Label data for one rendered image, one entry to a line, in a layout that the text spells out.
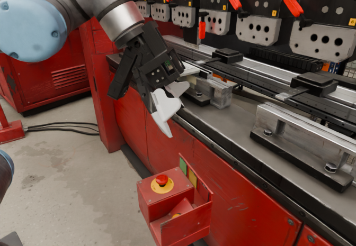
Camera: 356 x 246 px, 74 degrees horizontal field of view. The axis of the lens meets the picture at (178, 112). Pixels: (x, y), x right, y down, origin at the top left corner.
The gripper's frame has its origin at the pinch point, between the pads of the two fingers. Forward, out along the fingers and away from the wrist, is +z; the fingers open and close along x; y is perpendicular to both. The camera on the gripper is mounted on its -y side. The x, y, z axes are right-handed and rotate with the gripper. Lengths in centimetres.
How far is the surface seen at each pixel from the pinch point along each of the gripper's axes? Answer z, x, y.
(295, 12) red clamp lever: -4.9, 21.1, 33.2
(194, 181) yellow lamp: 23.7, 13.1, -10.9
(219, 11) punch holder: -15, 47, 18
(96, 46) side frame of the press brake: -40, 115, -67
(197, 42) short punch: -9, 62, 4
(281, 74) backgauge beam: 22, 64, 28
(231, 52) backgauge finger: 5, 78, 13
